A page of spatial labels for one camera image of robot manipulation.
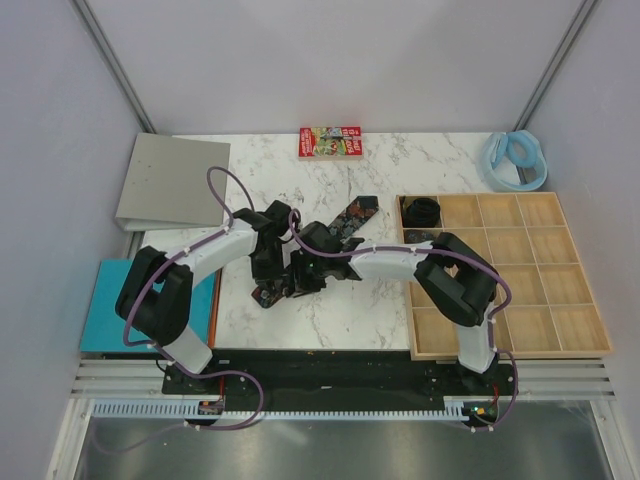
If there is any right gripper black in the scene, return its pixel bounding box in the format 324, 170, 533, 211
286, 249, 329, 298

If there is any floral navy necktie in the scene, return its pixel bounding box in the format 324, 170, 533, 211
255, 196, 379, 309

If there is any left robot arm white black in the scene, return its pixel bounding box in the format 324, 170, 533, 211
115, 200, 291, 393

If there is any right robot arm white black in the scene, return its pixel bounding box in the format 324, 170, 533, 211
291, 222, 512, 394

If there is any rolled dark patterned tie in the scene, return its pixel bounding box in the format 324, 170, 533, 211
403, 229, 441, 244

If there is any rolled black tie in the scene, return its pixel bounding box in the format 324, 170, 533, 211
402, 197, 441, 228

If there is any red illustrated book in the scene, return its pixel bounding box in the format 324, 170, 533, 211
298, 126, 364, 160

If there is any teal book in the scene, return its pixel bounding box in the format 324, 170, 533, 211
80, 259, 217, 354

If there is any wooden compartment tray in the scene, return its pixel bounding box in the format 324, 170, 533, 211
395, 192, 613, 359

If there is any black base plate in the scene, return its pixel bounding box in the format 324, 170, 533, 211
162, 349, 514, 410

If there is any grey ring binder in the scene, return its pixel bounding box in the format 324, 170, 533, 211
115, 133, 230, 231

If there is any white slotted cable duct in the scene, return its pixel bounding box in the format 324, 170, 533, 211
92, 397, 516, 420

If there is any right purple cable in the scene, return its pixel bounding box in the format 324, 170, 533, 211
288, 208, 521, 435

